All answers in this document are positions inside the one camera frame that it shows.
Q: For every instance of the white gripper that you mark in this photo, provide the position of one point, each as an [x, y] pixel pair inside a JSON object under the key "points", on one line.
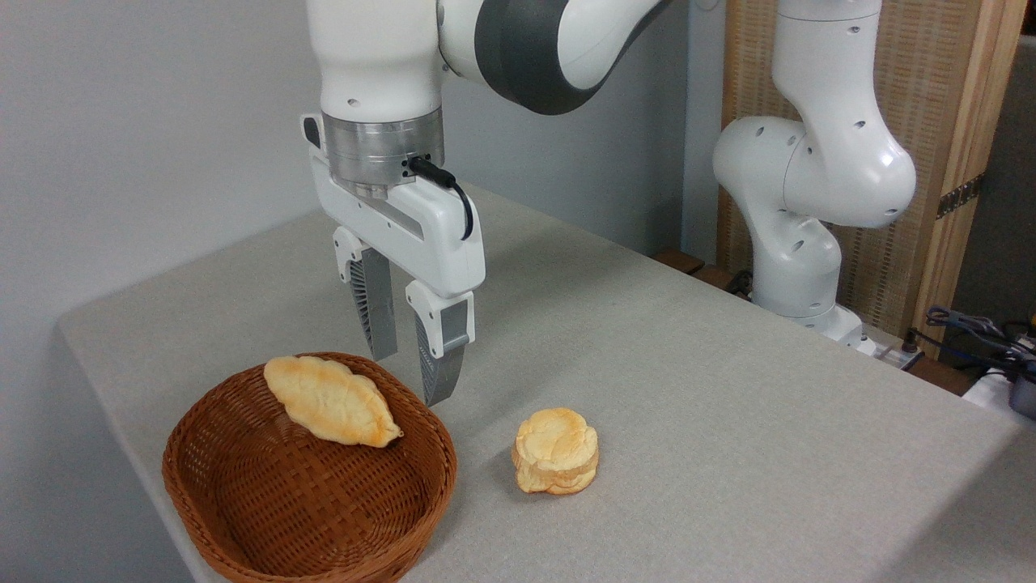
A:
{"points": [[421, 227]]}

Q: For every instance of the long croissant-shaped bread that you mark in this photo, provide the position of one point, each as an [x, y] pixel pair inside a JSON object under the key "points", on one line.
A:
{"points": [[332, 401]]}

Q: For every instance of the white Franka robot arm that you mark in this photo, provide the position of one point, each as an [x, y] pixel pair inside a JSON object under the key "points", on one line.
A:
{"points": [[809, 162]]}

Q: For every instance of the round layered bread roll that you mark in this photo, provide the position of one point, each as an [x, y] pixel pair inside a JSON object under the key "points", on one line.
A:
{"points": [[557, 449]]}

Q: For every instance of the brown woven wicker basket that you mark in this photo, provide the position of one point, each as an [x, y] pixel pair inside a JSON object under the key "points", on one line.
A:
{"points": [[283, 502]]}

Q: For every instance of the black metal screen hinge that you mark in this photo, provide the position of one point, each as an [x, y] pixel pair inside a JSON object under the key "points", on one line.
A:
{"points": [[961, 196]]}

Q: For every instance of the wooden rattan folding screen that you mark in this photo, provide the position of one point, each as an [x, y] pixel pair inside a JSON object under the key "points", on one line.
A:
{"points": [[923, 81]]}

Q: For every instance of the grey box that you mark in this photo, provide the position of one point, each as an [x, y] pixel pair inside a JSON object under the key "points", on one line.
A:
{"points": [[1024, 393]]}

